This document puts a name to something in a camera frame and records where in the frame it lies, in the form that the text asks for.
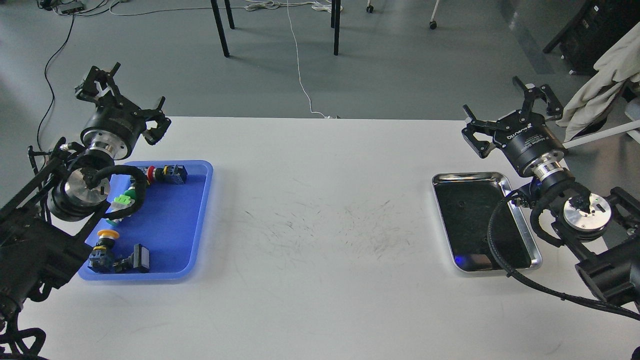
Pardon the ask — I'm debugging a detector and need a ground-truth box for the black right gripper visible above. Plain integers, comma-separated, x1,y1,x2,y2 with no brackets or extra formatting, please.
461,76,569,178

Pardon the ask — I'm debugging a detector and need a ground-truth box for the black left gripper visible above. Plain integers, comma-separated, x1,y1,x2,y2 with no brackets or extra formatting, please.
74,62,172,161

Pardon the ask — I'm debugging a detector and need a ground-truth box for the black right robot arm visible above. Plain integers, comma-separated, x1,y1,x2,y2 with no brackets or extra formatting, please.
462,76,640,321

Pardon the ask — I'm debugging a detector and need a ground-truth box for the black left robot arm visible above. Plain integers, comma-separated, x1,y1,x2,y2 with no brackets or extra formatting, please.
0,63,172,360

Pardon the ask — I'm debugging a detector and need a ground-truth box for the beige cloth on chair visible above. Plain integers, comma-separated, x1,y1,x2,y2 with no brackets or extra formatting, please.
556,23,640,142

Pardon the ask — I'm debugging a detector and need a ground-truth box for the red emergency stop button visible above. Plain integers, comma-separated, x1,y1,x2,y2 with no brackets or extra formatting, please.
135,164,188,186

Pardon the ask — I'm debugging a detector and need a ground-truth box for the silver metal tray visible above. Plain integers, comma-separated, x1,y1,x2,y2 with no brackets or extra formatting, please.
431,171,542,275

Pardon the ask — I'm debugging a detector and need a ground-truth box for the power strip on floor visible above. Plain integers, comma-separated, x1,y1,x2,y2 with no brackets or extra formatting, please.
51,0,86,15

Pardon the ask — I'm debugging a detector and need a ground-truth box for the blue plastic tray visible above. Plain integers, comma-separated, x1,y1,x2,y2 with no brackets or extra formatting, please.
78,160,214,281

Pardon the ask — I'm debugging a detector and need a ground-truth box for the black table leg left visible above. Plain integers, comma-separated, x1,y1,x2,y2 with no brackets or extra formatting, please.
210,0,235,59

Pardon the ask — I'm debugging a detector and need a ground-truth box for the black table leg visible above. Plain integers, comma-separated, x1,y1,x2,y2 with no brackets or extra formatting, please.
330,0,342,56
210,0,235,59

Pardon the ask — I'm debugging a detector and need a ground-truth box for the black cabinet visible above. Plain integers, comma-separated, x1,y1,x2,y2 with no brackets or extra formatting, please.
542,0,640,76

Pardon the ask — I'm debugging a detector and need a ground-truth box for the black table leg right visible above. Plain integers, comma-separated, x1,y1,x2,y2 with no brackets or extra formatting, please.
330,0,342,56

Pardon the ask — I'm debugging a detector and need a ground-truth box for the green push button switch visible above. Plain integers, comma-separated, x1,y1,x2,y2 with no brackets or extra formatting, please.
107,183,137,213

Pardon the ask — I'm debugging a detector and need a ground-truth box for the black floor cable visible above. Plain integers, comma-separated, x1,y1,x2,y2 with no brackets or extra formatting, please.
36,0,121,156

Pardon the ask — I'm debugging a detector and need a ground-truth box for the white chair frame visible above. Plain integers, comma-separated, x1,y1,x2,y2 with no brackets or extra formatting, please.
563,97,640,149

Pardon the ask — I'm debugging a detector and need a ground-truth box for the yellow push button switch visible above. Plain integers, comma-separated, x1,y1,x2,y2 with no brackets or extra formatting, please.
87,228,121,273

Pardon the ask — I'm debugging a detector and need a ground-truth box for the black square switch part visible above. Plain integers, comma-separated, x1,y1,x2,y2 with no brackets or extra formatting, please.
113,243,151,274

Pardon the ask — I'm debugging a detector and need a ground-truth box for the white floor cable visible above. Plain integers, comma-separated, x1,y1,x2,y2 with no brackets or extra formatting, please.
109,0,344,120

